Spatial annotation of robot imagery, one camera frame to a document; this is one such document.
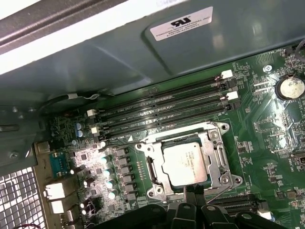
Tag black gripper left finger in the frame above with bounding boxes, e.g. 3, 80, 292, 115
94, 185, 197, 229

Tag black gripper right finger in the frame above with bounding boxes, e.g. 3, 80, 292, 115
194, 185, 275, 229

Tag silver CPU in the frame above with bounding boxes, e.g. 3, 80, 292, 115
161, 141, 208, 187

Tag metal socket cover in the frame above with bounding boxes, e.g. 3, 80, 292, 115
146, 130, 231, 193

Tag RAM slot black clips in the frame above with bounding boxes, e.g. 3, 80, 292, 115
97, 101, 241, 143
206, 192, 257, 206
214, 200, 265, 214
94, 80, 237, 125

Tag RAM slot white clips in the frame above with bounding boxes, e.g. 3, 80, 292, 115
87, 70, 234, 117
257, 208, 275, 224
91, 91, 238, 135

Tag CPU socket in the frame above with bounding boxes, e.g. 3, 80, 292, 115
134, 120, 244, 199

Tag green motherboard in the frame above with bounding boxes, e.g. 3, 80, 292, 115
35, 46, 305, 229

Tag metal port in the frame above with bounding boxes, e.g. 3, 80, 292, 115
44, 182, 66, 200
49, 200, 65, 215

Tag blue port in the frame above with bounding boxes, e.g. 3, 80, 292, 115
49, 152, 70, 178

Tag silver coin battery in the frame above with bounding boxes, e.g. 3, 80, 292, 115
275, 73, 305, 101

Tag grey open PC case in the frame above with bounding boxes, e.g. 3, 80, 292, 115
0, 0, 305, 229

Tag white case label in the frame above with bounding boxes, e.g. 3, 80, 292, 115
150, 6, 214, 42

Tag black wire white sleeve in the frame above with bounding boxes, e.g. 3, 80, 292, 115
39, 92, 115, 115

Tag thin black wire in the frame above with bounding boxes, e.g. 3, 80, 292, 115
285, 37, 305, 63

